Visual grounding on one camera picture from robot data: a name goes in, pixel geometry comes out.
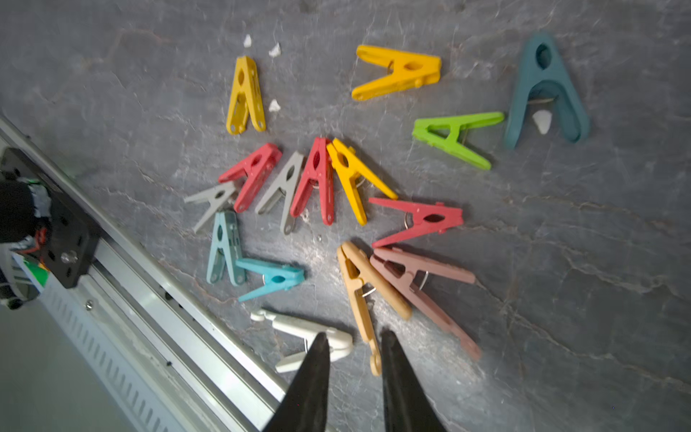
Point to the red clothespin pile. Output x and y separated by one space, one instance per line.
255 170

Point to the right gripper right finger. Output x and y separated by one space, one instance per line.
406 407

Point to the muted teal clothespin bottom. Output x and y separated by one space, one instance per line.
225 250

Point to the grey clothespin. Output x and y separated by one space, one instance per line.
284 186
219 198

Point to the red clothespin centre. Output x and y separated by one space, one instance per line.
318 172

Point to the dark teal clothespin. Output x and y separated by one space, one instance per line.
542 74

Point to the white clothespin bottom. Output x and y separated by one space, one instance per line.
341 344

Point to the red clothespin right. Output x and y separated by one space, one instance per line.
426 219

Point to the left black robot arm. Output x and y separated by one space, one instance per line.
43 232

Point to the green clothespin centre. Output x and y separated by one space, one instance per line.
449 134

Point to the aluminium front rail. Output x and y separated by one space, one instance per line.
167 363

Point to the tan clothespin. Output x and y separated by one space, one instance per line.
357 273

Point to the yellow clothespin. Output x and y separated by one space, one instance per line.
246 102
405 71
349 169

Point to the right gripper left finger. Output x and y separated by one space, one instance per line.
305 405

